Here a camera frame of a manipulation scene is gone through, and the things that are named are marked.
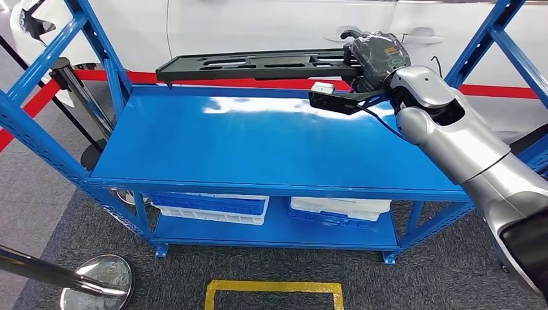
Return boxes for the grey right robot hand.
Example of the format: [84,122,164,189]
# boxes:
[340,28,412,93]

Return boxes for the black plastic panel part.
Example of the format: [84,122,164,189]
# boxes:
[155,48,364,89]

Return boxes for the blue metal shelf rack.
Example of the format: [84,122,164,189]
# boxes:
[0,0,548,266]

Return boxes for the white car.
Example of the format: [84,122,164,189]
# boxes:
[10,0,548,144]

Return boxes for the white plastic crate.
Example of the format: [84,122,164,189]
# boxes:
[154,205,266,226]
[290,196,392,222]

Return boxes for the blue plastic crate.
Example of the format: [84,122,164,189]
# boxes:
[288,208,371,230]
[149,193,267,216]

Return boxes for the clear white storage bin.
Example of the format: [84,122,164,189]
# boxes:
[152,192,271,215]

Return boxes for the black camera cable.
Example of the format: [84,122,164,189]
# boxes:
[359,106,414,143]

